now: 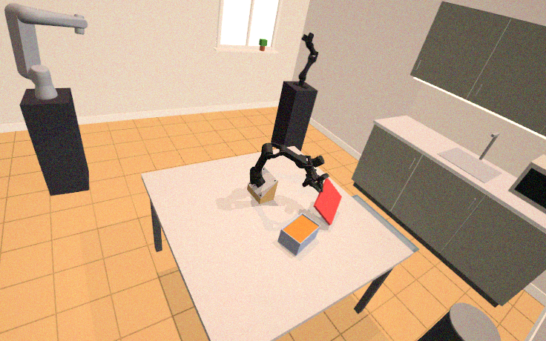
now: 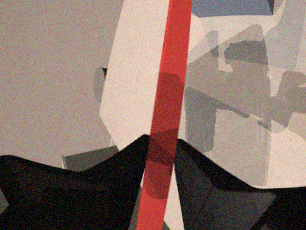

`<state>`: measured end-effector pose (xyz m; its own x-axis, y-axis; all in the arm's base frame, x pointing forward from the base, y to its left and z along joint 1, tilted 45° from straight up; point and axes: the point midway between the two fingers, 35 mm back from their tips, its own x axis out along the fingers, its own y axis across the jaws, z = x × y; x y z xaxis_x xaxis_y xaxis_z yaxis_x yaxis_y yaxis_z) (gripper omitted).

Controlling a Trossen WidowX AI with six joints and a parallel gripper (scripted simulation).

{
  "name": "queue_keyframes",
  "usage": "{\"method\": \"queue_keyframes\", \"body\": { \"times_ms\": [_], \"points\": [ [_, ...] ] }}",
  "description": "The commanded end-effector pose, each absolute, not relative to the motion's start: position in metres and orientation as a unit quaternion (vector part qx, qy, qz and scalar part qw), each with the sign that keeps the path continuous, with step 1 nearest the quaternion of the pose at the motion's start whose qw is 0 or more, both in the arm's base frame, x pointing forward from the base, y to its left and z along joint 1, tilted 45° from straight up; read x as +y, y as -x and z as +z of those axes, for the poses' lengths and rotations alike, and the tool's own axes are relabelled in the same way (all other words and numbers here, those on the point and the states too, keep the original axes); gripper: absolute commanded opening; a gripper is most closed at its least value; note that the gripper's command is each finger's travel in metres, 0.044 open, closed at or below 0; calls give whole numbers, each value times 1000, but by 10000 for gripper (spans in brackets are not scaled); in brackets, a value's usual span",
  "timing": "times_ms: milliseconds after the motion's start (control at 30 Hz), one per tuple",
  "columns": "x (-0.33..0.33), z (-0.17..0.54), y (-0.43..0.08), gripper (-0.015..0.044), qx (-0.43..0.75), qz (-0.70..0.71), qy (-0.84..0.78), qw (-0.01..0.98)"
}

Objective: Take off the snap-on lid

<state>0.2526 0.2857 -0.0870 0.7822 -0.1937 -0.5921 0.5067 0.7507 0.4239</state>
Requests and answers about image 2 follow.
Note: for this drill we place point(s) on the red box lid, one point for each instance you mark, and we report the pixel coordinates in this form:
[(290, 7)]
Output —
[(166, 116)]

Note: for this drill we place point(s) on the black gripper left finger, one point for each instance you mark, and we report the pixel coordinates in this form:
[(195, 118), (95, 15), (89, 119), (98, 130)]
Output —
[(101, 198)]

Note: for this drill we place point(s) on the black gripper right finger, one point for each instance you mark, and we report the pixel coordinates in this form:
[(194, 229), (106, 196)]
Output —
[(213, 199)]

